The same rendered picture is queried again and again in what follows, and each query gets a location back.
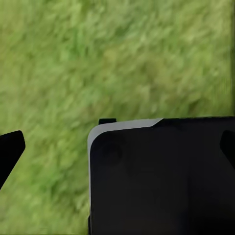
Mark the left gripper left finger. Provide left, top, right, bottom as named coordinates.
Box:
left=0, top=130, right=25, bottom=189

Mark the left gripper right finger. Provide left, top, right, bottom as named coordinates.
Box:
left=219, top=130, right=235, bottom=169

